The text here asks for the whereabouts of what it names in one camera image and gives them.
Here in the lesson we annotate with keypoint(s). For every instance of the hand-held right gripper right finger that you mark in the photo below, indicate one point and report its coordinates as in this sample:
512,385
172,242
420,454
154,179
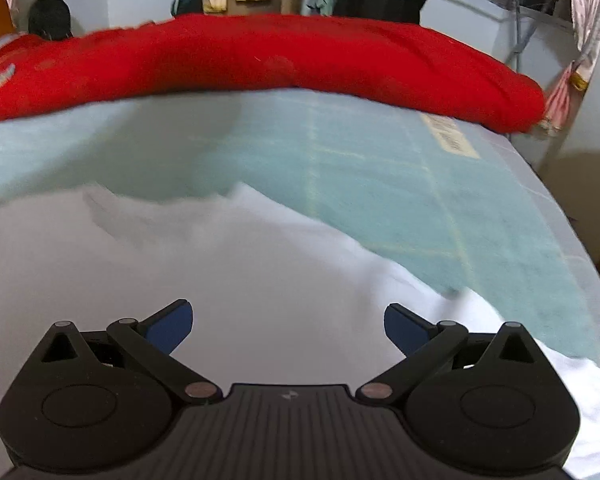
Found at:
402,327

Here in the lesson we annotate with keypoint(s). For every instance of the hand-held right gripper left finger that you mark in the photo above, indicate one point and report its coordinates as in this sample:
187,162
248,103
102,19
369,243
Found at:
172,327

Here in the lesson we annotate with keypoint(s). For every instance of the white printed sweatshirt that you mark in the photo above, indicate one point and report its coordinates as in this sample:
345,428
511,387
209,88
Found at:
230,260

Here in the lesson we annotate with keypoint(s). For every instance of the red quilt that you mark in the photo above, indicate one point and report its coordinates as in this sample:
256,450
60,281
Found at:
280,55

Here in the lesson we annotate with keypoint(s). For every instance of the black backpack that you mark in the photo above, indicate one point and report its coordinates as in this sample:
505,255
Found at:
50,17

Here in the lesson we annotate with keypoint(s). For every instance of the metal drying rack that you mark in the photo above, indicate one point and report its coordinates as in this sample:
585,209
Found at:
515,10

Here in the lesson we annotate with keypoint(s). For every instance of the pink patterned curtain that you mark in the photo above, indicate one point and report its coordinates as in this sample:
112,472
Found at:
587,10

